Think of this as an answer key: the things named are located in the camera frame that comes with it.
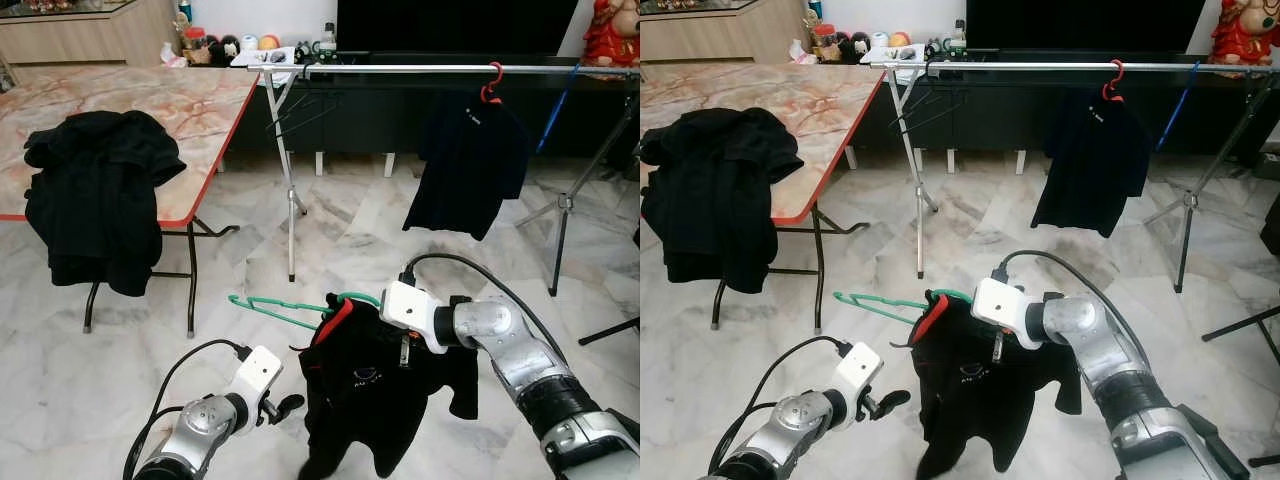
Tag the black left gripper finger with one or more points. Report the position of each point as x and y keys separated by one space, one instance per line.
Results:
x=273 y=418
x=895 y=399
x=876 y=413
x=290 y=403

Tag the black shirt with red collar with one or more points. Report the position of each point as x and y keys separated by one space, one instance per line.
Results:
x=370 y=400
x=980 y=400

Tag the green plastic hanger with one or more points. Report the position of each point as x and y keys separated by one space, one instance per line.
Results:
x=880 y=300
x=280 y=303

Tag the black garment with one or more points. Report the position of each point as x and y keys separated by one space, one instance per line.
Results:
x=100 y=200
x=720 y=200

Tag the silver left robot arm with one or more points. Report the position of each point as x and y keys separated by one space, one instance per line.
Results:
x=200 y=425
x=800 y=420

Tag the dark grey plastic hanger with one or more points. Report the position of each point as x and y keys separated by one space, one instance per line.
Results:
x=305 y=112

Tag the red plastic hanger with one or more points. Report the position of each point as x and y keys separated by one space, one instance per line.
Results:
x=488 y=97
x=1110 y=95

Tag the blue plastic hanger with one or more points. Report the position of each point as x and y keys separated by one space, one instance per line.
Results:
x=556 y=112
x=1178 y=105

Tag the navy shirt with red collar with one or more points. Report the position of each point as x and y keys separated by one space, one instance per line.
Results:
x=465 y=170
x=1090 y=165

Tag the silver metal clothes rack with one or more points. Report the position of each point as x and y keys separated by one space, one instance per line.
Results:
x=400 y=69
x=1030 y=66

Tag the white paper tray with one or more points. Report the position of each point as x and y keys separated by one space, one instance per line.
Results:
x=265 y=58
x=895 y=57

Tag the green mug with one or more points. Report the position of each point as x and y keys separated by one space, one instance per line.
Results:
x=954 y=45
x=325 y=47

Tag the orange ball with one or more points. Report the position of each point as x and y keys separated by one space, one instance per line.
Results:
x=899 y=40
x=269 y=42

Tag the white paper roll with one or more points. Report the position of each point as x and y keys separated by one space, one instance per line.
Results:
x=879 y=41
x=249 y=43

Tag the black round plush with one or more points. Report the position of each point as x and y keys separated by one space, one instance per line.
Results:
x=224 y=50
x=853 y=48

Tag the jar with red lid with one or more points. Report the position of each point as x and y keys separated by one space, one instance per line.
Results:
x=195 y=45
x=825 y=43

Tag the black flat screen TV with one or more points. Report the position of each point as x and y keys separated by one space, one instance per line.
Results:
x=1080 y=22
x=450 y=25

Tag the pink tissue pack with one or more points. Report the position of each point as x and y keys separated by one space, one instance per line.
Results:
x=174 y=57
x=801 y=53

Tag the gold trophy with blue globe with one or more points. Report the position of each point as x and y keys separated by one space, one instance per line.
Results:
x=185 y=12
x=815 y=10

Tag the light wooden drawer cabinet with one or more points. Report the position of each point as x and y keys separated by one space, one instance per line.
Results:
x=720 y=40
x=80 y=40

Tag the red robed figurine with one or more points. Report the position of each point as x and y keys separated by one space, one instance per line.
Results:
x=1245 y=40
x=610 y=40

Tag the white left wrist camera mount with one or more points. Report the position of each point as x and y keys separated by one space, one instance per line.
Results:
x=258 y=375
x=858 y=370

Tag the black folding table leg frame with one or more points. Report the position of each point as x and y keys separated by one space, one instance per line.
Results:
x=191 y=290
x=818 y=280

